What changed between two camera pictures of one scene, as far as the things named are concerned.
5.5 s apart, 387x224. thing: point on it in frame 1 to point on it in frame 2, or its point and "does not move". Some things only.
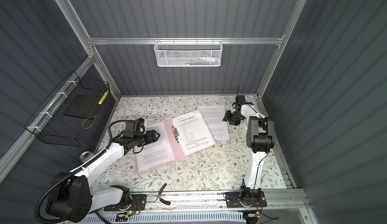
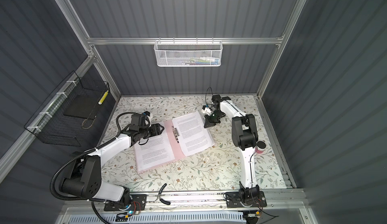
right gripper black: x=228 y=117 to x=208 y=123
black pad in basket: x=84 y=105 does not move
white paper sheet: x=213 y=116 to x=192 y=135
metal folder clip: x=176 y=133 does not move
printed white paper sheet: x=156 y=153 does not move
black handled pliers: x=161 y=200 does not move
